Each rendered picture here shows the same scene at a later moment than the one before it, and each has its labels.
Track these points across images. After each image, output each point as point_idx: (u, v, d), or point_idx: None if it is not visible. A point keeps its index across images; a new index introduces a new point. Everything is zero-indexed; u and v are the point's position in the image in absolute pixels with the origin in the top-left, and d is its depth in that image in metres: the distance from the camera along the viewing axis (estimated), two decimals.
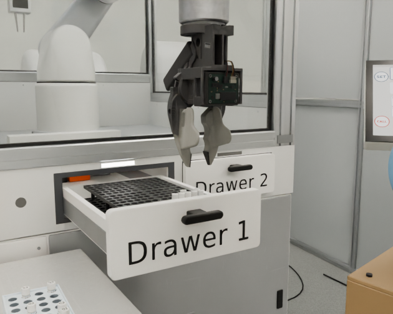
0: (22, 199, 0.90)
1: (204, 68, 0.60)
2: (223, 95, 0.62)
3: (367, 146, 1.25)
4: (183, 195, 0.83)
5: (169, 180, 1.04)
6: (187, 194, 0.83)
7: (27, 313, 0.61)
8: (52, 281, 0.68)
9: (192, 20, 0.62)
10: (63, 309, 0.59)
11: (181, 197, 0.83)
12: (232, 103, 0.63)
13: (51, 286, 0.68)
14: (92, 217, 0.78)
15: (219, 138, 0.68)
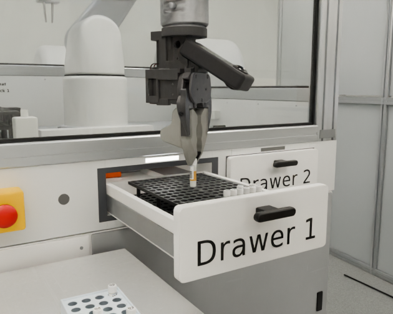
0: (65, 195, 0.85)
1: None
2: None
3: None
4: (242, 191, 0.77)
5: (215, 176, 0.98)
6: (246, 189, 0.78)
7: None
8: (113, 284, 0.63)
9: None
10: (224, 190, 0.76)
11: (239, 193, 0.77)
12: (152, 102, 0.70)
13: (113, 290, 0.62)
14: (146, 214, 0.73)
15: (176, 138, 0.69)
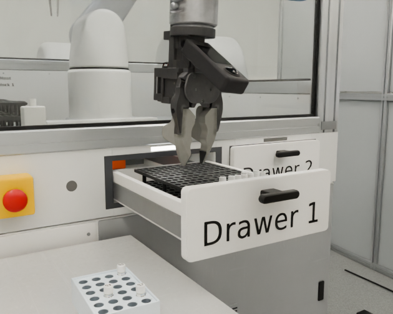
0: (73, 182, 0.87)
1: None
2: None
3: None
4: (246, 177, 0.79)
5: (219, 165, 1.00)
6: (250, 175, 0.80)
7: (104, 295, 0.58)
8: (122, 264, 0.64)
9: None
10: (229, 176, 0.78)
11: (244, 178, 0.79)
12: None
13: (121, 269, 0.64)
14: (153, 199, 0.75)
15: (174, 136, 0.69)
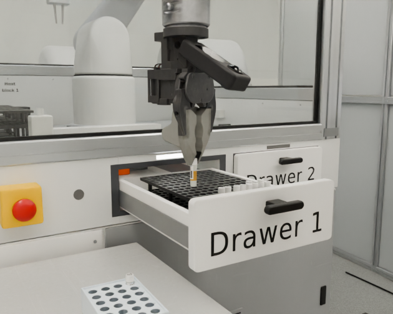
0: (80, 190, 0.88)
1: None
2: None
3: None
4: (251, 186, 0.80)
5: (223, 172, 1.01)
6: (254, 184, 0.81)
7: (195, 166, 0.71)
8: (131, 273, 0.66)
9: None
10: (234, 185, 0.79)
11: (249, 188, 0.80)
12: None
13: (130, 278, 0.65)
14: (160, 208, 0.76)
15: (176, 138, 0.69)
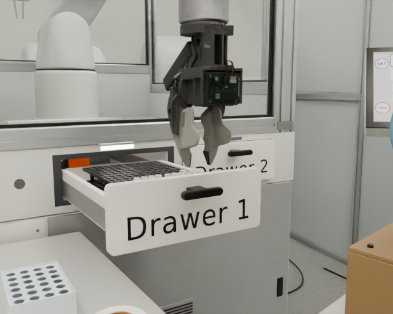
0: (21, 180, 0.90)
1: (204, 68, 0.60)
2: (223, 95, 0.62)
3: (368, 132, 1.25)
4: (183, 175, 0.82)
5: (169, 164, 1.03)
6: (186, 173, 0.83)
7: None
8: (137, 177, 0.78)
9: (192, 20, 0.62)
10: (166, 174, 0.81)
11: None
12: (232, 103, 0.63)
13: (133, 180, 0.78)
14: (90, 195, 0.78)
15: (219, 138, 0.68)
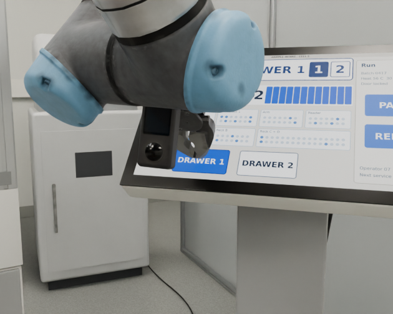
0: None
1: None
2: None
3: (128, 192, 0.75)
4: None
5: None
6: None
7: None
8: None
9: None
10: None
11: None
12: None
13: None
14: None
15: (186, 133, 0.69)
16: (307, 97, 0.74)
